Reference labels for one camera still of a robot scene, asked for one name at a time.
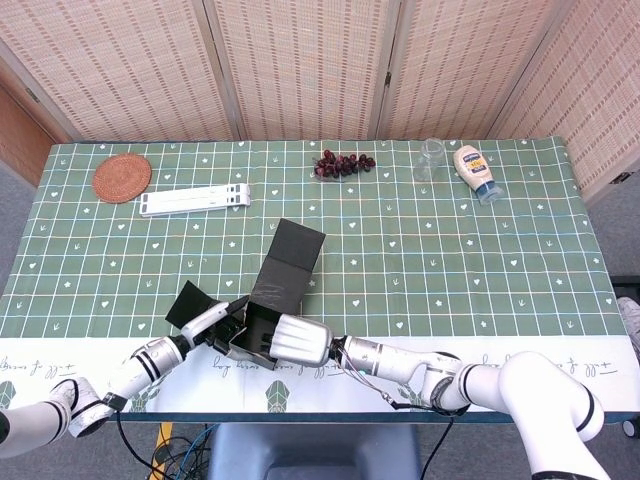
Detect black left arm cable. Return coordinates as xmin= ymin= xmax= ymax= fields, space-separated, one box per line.
xmin=115 ymin=407 xmax=166 ymax=480

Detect clear plastic jar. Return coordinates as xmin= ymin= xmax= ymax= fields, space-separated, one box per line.
xmin=411 ymin=138 xmax=446 ymax=183

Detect white folding stand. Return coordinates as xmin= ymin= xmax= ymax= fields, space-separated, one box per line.
xmin=139 ymin=183 xmax=251 ymax=218

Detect round woven brown coaster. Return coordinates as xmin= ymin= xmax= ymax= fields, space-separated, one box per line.
xmin=91 ymin=154 xmax=153 ymax=204

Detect green checked tablecloth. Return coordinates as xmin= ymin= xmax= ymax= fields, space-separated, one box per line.
xmin=0 ymin=137 xmax=640 ymax=416

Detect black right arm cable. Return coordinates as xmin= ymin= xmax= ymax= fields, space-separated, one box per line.
xmin=382 ymin=392 xmax=471 ymax=480

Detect dark red grape bunch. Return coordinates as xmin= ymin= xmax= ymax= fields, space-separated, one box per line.
xmin=313 ymin=148 xmax=377 ymax=181

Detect black paper box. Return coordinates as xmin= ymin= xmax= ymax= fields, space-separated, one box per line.
xmin=165 ymin=218 xmax=327 ymax=372

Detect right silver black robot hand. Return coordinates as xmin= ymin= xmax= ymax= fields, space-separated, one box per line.
xmin=259 ymin=313 xmax=335 ymax=369

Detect mayonnaise squeeze bottle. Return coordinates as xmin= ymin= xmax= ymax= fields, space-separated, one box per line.
xmin=452 ymin=143 xmax=503 ymax=206

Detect tangled floor cables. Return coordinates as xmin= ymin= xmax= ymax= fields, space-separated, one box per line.
xmin=149 ymin=422 xmax=221 ymax=480

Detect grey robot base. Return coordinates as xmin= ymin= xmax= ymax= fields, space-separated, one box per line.
xmin=207 ymin=423 xmax=424 ymax=480

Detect white grey shoe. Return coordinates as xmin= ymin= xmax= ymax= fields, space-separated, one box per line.
xmin=616 ymin=296 xmax=640 ymax=351

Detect brown wooden door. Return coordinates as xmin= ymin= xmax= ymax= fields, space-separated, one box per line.
xmin=0 ymin=82 xmax=59 ymax=187

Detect bamboo folding screen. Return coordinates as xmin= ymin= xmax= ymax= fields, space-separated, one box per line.
xmin=0 ymin=0 xmax=640 ymax=206

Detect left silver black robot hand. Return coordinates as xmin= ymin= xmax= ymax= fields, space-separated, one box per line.
xmin=179 ymin=298 xmax=251 ymax=356

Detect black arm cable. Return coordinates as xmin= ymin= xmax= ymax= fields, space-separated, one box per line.
xmin=382 ymin=392 xmax=471 ymax=480
xmin=115 ymin=407 xmax=166 ymax=480

